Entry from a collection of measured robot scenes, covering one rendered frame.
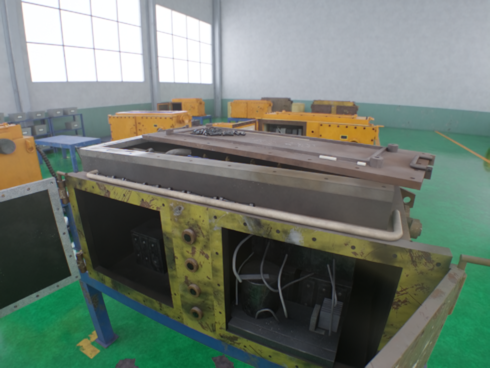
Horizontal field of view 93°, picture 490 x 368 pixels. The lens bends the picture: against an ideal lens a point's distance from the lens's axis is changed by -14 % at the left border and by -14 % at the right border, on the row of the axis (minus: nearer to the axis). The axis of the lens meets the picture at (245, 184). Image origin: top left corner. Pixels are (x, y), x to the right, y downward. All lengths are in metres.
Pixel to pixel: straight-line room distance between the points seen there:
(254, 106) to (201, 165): 9.17
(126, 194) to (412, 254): 0.94
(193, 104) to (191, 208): 10.64
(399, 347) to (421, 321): 0.08
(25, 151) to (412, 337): 3.17
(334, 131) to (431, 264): 2.77
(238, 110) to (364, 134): 7.45
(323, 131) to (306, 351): 2.75
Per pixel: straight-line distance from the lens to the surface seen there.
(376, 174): 0.79
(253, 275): 1.02
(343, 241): 0.72
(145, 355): 2.04
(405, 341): 0.50
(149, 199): 0.99
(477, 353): 2.45
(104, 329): 2.10
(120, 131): 5.21
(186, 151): 1.26
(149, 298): 1.31
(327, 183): 0.74
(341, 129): 3.37
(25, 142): 3.19
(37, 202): 1.43
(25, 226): 1.45
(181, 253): 1.00
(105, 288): 1.66
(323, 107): 9.30
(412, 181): 0.78
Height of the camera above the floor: 1.57
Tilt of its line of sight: 19 degrees down
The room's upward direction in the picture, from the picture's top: straight up
